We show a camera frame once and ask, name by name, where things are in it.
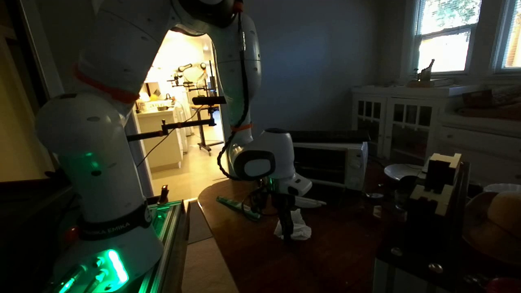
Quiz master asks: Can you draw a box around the white crumpled cloth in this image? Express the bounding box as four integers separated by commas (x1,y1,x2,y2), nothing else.
274,208,313,241

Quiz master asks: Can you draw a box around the toaster oven door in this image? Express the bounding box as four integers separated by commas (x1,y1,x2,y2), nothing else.
293,146,347,186

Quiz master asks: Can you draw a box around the black tray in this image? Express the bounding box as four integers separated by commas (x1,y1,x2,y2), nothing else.
288,130,371,144

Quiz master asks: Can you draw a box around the white toaster oven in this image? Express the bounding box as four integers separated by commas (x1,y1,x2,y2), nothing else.
292,141,369,192

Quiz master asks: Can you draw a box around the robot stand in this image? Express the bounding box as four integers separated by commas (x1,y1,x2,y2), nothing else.
0,179,192,293

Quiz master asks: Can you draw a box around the white plate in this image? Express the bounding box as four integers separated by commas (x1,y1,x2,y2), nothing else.
383,163,426,182

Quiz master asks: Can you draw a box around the white kitchen counter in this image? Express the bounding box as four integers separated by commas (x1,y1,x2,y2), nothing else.
136,107,184,172

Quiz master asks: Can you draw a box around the white glass-door cabinet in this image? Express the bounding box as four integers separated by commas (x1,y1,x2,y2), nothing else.
352,85,462,164

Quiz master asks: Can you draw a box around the white robot on stand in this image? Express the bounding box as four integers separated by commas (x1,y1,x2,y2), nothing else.
168,61,225,156

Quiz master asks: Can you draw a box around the beige and dark block toy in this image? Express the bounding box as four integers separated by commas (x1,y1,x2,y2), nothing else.
409,153,463,216

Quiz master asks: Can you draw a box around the small figurine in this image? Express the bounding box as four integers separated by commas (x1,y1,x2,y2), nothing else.
418,59,436,82

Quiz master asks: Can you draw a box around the wooden bowl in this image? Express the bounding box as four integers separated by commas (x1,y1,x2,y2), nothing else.
463,191,521,266

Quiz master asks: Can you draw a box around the white window bench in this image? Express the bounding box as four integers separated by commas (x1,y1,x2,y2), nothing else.
436,113,521,186

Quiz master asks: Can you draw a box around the red emergency button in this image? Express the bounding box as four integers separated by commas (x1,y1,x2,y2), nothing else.
63,226,81,245

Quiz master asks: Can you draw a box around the white bowl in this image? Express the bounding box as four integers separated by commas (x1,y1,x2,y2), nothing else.
483,183,521,194

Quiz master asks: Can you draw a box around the round bread loaf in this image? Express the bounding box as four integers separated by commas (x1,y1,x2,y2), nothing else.
487,191,521,239

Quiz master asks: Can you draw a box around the window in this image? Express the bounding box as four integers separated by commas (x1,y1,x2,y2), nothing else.
494,0,521,73
410,0,484,77

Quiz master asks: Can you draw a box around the dark cushion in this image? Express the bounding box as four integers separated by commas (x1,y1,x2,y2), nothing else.
461,85,521,121

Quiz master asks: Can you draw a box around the red round object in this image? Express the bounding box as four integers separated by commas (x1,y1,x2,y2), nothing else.
486,278,521,293

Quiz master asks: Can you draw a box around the camera on mount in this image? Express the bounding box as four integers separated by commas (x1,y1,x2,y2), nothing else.
126,96,227,143

